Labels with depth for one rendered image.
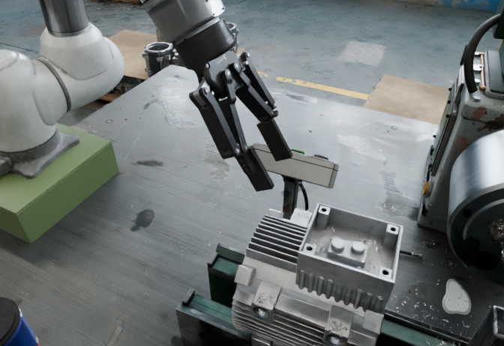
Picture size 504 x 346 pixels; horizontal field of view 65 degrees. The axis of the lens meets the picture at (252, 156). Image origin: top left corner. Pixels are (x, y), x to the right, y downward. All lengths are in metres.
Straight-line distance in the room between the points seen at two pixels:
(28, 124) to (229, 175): 0.54
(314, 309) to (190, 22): 0.40
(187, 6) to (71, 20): 0.64
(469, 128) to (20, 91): 0.99
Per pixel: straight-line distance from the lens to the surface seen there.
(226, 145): 0.51
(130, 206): 1.12
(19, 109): 1.08
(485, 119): 0.92
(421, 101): 3.13
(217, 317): 0.73
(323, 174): 0.77
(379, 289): 0.53
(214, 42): 0.51
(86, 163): 1.14
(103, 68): 1.16
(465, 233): 0.80
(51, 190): 1.09
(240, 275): 0.57
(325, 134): 1.37
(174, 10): 0.50
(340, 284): 0.54
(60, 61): 1.13
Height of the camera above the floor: 1.55
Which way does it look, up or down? 37 degrees down
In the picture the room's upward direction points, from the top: straight up
